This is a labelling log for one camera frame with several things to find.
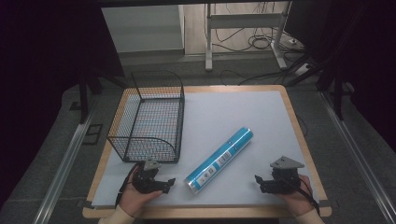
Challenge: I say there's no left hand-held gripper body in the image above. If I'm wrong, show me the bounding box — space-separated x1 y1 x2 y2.
132 159 165 194

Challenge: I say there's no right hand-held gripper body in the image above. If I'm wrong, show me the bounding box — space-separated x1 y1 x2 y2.
263 155 306 196

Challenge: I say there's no person's left hand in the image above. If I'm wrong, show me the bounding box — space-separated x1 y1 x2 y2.
119 172 163 217

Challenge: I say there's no person's right hand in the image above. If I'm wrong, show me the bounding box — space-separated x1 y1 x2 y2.
275 174 315 217

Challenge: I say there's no blue wrapped roll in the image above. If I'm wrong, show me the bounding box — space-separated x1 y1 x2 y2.
183 126 254 195

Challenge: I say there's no black floor plate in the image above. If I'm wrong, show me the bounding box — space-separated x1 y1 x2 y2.
81 123 104 146

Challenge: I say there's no white table mat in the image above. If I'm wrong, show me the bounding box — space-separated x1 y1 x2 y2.
91 90 320 209

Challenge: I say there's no black metal stand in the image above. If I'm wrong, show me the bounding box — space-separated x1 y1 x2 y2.
77 66 129 125
285 55 357 121

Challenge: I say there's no white power strip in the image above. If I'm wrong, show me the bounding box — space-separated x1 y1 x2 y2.
293 63 313 77

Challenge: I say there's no dark curtain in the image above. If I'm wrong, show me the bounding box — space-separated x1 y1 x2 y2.
284 0 396 153
0 0 126 206

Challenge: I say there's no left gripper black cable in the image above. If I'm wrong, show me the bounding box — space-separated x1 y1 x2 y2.
114 161 140 209

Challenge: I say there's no black wire mesh basket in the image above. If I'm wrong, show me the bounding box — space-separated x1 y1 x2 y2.
106 70 186 164

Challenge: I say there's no metal floor rail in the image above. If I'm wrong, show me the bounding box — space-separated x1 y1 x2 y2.
32 99 100 224
318 91 396 224

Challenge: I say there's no tangle of black floor cables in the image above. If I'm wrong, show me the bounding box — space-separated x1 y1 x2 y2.
206 2 302 53

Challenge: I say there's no white metal desk frame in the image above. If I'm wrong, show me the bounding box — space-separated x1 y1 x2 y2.
204 1 293 73

